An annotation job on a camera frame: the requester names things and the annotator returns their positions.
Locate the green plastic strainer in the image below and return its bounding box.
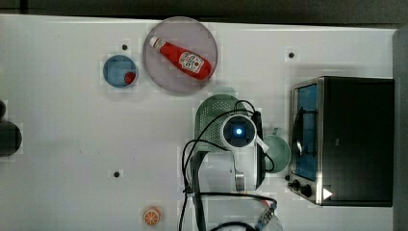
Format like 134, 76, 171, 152
194, 94, 248, 151

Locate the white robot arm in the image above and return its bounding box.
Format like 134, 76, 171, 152
182, 110, 270, 231

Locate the red ketchup bottle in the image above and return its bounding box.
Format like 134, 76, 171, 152
149, 37, 212, 80

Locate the mint green mug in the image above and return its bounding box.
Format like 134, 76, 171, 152
264, 128, 292, 173

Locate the grey round plate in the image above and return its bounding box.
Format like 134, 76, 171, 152
142, 16, 217, 94

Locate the red toy strawberry in bowl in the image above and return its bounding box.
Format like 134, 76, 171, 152
124, 72, 136, 85

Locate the blue small bowl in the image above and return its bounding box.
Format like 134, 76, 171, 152
103, 55, 139, 89

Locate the toy orange half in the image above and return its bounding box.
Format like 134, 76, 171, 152
142, 206, 162, 226

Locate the toaster oven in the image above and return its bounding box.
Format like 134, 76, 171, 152
286, 76, 395, 207

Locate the black cylinder pot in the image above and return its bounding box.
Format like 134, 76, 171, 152
0, 101, 22, 157

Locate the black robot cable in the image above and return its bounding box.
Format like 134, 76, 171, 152
178, 99, 278, 231

